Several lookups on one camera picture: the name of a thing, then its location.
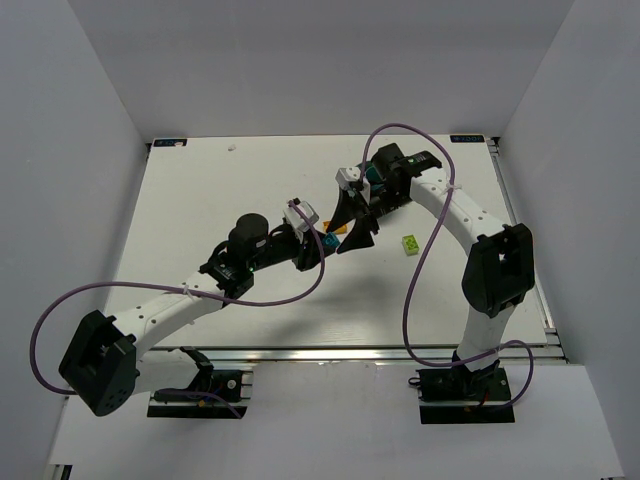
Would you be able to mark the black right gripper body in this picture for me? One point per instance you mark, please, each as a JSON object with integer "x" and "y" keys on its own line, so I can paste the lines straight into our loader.
{"x": 368, "y": 212}

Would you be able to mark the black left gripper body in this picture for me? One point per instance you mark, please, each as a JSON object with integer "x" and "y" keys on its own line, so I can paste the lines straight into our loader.
{"x": 307, "y": 251}

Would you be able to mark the blue lego brick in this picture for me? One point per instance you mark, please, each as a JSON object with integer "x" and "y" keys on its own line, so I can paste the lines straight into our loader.
{"x": 331, "y": 241}

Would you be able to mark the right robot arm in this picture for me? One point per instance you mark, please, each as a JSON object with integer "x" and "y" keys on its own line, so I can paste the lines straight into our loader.
{"x": 500, "y": 265}

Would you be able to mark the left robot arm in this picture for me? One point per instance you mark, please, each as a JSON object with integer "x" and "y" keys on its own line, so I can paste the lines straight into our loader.
{"x": 113, "y": 357}

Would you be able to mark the long orange yellow lego brick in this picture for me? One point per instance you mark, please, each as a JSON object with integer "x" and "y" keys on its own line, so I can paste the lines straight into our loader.
{"x": 329, "y": 227}

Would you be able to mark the teal round divided container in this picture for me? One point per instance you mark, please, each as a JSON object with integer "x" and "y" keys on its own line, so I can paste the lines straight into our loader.
{"x": 372, "y": 176}

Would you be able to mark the lime lego brick on table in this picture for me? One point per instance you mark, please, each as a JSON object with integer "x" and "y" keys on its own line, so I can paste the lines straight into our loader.
{"x": 410, "y": 245}

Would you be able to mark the dark blue table label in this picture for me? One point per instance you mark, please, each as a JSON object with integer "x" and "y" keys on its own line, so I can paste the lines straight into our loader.
{"x": 467, "y": 138}
{"x": 169, "y": 142}

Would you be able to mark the left dark blue table label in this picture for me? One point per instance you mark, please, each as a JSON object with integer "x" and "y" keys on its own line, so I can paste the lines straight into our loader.
{"x": 169, "y": 142}

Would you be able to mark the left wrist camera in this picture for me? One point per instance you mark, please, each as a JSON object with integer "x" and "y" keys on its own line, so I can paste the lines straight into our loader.
{"x": 301, "y": 216}

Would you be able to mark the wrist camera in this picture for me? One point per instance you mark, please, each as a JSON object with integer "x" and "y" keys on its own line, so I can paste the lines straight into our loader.
{"x": 350, "y": 179}
{"x": 301, "y": 216}

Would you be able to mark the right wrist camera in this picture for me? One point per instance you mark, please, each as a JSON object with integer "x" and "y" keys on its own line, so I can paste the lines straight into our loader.
{"x": 350, "y": 179}

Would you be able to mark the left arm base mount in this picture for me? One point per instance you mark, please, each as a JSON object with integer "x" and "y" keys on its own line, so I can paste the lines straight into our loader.
{"x": 212, "y": 393}

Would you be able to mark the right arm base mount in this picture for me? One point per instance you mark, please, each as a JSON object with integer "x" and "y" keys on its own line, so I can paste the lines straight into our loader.
{"x": 454, "y": 396}

